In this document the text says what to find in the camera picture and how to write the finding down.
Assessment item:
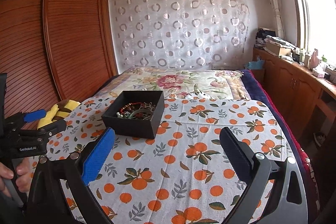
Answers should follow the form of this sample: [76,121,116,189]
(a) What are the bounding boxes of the red bead bracelet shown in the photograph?
[119,101,145,115]

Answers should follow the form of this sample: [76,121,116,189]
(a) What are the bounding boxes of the green bangle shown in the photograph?
[128,109,154,120]

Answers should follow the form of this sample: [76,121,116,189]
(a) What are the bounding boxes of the silver bangle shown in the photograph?
[142,102,156,112]

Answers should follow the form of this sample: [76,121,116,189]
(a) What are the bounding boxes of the black jewelry box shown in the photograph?
[102,90,165,139]

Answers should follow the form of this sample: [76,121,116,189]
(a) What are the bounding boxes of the person's left hand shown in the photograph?
[0,157,32,198]

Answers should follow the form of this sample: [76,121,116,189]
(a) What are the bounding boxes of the red wooden wardrobe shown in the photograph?
[1,0,117,117]

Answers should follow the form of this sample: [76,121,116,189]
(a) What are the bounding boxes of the orange print bedsheet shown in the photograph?
[28,96,296,224]

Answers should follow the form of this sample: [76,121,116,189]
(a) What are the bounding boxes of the wooden side cabinet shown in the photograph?
[253,48,335,149]

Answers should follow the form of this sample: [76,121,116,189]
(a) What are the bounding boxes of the dark blue blanket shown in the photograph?
[240,69,320,219]

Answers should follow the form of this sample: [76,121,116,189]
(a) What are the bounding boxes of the teal cloth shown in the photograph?
[244,56,265,70]

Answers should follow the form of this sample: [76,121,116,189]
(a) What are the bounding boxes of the pink figurine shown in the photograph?
[309,48,320,70]

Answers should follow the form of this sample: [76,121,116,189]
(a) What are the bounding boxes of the clutter pile on cabinet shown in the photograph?
[255,27,297,57]

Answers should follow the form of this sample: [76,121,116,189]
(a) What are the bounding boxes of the circle pattern curtain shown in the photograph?
[110,0,249,71]

